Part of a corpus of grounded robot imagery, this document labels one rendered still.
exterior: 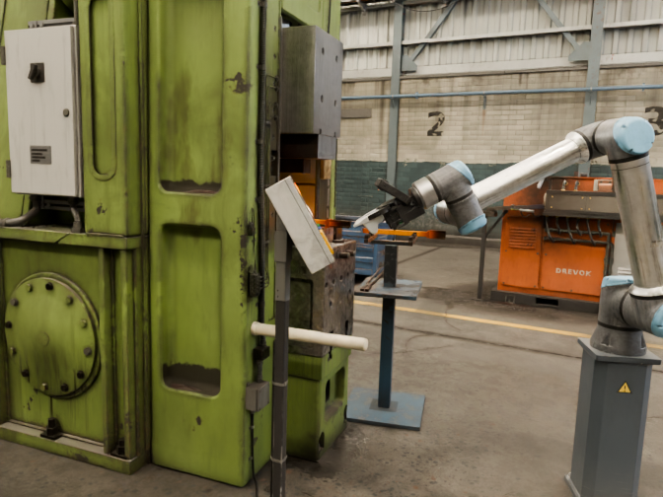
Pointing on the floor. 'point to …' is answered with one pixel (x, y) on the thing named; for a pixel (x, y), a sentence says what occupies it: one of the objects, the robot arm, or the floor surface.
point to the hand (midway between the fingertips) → (356, 222)
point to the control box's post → (280, 370)
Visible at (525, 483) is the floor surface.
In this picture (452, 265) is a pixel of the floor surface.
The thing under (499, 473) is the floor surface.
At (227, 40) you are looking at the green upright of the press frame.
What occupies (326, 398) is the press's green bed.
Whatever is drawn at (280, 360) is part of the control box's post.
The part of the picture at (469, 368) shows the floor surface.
